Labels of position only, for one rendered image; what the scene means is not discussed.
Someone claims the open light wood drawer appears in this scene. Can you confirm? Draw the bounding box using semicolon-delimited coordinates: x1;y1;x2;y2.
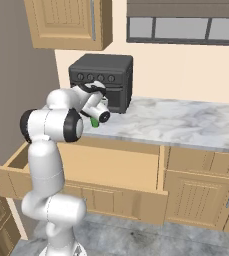
0;135;170;226

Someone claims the dark framed window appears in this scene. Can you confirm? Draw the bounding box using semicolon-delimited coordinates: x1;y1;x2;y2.
125;15;229;47

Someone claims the brown window blind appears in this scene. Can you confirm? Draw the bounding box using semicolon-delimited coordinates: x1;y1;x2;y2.
126;0;229;19

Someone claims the closed light wood drawer front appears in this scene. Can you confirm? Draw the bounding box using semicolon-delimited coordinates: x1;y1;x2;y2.
167;145;229;178

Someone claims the light wood wall cupboard door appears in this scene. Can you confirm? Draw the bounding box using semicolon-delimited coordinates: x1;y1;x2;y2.
23;0;114;51

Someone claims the green smoothie cup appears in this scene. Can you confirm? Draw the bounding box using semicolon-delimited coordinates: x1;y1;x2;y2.
90;116;100;128

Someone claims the dark grey toaster oven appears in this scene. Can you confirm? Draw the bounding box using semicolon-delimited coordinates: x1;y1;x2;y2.
68;53;134;115

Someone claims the grey wall cupboard handle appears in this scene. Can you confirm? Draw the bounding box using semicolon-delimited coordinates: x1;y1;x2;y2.
90;0;97;42

